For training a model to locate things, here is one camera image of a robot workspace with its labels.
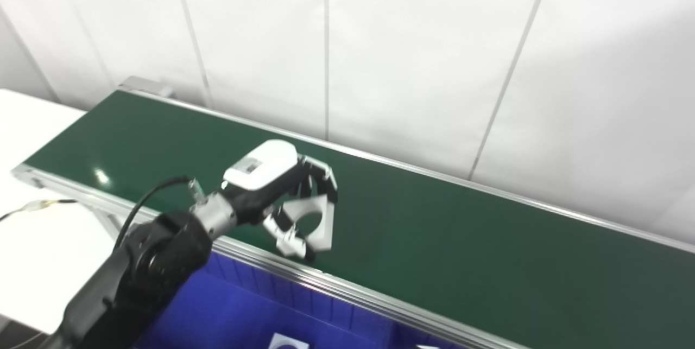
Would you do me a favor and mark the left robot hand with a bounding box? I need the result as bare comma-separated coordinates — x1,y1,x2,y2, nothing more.
223,140,339,263

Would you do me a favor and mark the white square part round hole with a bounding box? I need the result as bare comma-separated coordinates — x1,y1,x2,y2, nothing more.
269,333,310,349
274,196,333,255

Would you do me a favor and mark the grey conveyor end housing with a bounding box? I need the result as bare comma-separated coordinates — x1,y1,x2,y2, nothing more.
118,75,175,99

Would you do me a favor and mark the green conveyor belt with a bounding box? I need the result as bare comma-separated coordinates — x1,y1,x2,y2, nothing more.
12,87,695,349
24,91,695,349

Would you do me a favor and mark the aluminium conveyor leg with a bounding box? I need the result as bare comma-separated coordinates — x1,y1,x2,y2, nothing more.
80,201,127,242

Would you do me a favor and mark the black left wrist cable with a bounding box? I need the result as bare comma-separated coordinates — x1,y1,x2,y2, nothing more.
111,176,205,252

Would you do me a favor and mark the cable with clear connector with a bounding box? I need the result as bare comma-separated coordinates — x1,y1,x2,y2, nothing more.
0,199,80,223

